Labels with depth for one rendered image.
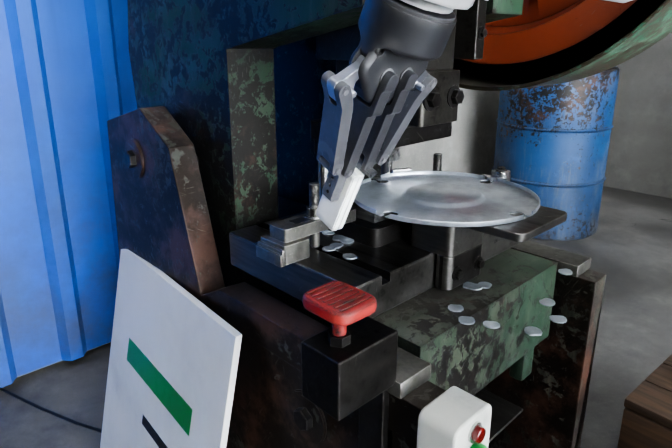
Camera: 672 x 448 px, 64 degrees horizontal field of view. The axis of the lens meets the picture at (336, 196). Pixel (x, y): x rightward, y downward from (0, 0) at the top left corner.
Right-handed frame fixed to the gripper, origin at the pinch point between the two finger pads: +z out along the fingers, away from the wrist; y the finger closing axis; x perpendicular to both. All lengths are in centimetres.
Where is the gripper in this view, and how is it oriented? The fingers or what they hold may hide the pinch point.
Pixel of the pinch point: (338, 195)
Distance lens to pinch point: 54.4
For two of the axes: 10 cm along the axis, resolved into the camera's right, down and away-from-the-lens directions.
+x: -6.2, -6.0, 5.1
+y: 7.3, -1.9, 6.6
